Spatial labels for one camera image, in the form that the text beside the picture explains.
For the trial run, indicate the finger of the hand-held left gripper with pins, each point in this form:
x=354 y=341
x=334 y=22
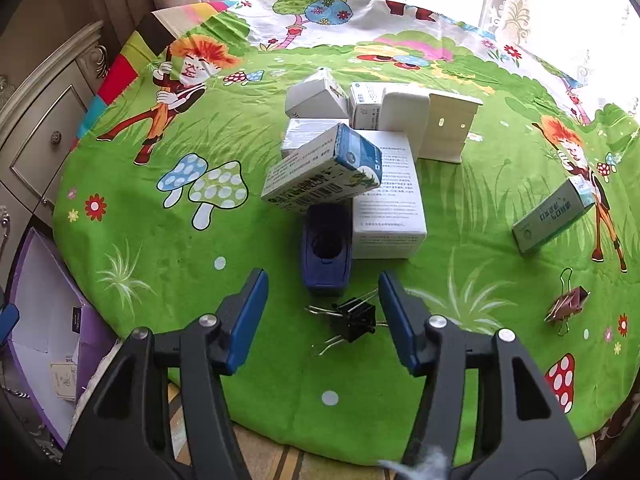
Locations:
x=7 y=322

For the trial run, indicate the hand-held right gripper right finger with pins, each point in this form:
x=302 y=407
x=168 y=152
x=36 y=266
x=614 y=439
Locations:
x=397 y=320

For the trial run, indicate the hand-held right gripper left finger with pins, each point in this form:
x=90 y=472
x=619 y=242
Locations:
x=247 y=315

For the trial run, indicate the purple cardboard box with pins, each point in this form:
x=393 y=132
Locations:
x=40 y=310

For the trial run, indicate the black binder clip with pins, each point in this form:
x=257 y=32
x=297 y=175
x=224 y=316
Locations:
x=357 y=317

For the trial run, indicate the white glossy box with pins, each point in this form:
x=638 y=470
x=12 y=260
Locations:
x=300 y=135

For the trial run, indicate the white plastic bracket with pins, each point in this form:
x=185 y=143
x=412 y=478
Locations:
x=445 y=130

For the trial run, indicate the dark blue open case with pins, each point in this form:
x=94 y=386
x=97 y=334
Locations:
x=325 y=275

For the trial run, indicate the large cream white box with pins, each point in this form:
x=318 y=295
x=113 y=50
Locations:
x=390 y=200

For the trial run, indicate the green cartoon printed tablecloth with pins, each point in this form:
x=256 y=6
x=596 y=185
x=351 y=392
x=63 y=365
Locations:
x=150 y=240

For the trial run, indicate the striped beige sofa cushion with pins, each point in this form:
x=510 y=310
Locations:
x=272 y=460

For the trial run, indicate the white medicine box blue end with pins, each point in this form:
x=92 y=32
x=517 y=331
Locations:
x=310 y=175

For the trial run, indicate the rose gold binder clip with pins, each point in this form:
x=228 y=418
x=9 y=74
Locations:
x=567 y=305

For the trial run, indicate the green and white carton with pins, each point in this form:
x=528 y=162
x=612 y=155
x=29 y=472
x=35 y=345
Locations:
x=550 y=220

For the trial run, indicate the white ornate cabinet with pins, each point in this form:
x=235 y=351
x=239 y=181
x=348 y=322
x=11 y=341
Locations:
x=40 y=125

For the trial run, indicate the white medicine box red mark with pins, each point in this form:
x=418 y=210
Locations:
x=362 y=107

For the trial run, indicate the small plain white box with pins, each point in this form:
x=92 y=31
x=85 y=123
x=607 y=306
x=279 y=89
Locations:
x=310 y=97

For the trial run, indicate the white lace curtain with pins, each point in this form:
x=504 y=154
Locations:
x=550 y=10

